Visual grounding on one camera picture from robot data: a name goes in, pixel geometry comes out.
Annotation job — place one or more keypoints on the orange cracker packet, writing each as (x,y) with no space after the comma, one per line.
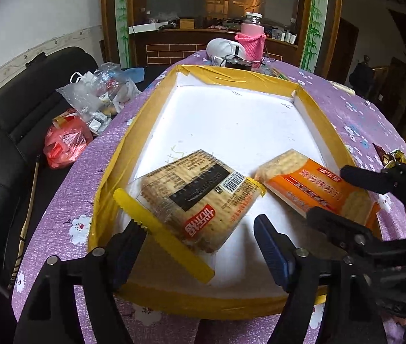
(307,182)

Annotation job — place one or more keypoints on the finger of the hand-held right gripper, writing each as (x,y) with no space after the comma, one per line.
(335,229)
(371,181)

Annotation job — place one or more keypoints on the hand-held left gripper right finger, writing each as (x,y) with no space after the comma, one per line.
(272,254)

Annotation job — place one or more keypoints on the wooden glass cabinet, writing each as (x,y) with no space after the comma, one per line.
(174,48)

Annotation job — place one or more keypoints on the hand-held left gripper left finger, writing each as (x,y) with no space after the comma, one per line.
(125,261)

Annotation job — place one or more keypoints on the white foam tray yellow tape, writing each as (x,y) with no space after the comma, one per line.
(238,122)

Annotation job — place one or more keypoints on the row of small bottles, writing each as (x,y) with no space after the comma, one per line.
(285,36)

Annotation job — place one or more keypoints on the clear packet green sticks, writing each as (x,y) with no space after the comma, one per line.
(274,72)

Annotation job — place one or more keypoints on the clear plastic bag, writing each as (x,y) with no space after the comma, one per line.
(88,96)

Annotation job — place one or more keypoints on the small black device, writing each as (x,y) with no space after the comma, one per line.
(237,65)

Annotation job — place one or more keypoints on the black leather sofa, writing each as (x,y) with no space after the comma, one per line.
(5,132)

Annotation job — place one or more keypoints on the dark wooden door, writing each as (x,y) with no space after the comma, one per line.
(344,50)

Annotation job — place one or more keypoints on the black microphone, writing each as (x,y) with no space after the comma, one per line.
(168,25)

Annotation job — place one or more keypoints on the red gold candy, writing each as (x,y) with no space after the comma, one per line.
(385,156)

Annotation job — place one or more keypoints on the pink bottle knitted sleeve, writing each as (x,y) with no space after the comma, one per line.
(249,43)

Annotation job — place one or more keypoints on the red plastic bag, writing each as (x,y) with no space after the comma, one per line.
(64,143)

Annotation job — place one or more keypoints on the cream tube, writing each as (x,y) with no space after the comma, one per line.
(343,88)

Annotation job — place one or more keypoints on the purple flowered tablecloth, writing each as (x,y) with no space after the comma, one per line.
(332,96)

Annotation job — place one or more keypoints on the long white box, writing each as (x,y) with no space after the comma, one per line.
(147,28)

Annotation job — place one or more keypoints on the small tan box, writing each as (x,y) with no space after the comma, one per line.
(186,23)

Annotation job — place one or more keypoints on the wooden stick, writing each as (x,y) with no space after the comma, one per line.
(29,211)

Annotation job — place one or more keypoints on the blue cloth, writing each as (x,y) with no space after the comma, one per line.
(134,73)

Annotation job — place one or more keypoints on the yellow edged cracker packet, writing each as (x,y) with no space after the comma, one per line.
(188,193)

